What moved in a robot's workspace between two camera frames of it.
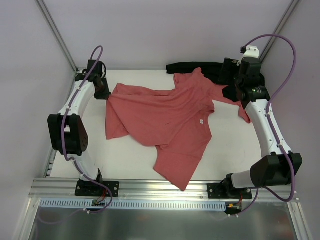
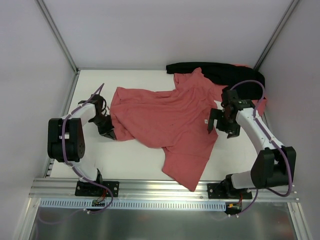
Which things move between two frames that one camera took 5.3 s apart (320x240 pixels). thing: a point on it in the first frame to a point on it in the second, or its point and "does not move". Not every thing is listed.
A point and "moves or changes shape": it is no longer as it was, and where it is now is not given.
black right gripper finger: x=227 y=73 to x=215 y=114
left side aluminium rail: x=48 y=171 does not move
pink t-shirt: x=175 y=120 moves or changes shape
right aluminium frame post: x=292 y=7 does not move
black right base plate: x=227 y=190 does not move
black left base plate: x=90 y=188 does not move
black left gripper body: x=102 y=90 to x=104 y=126
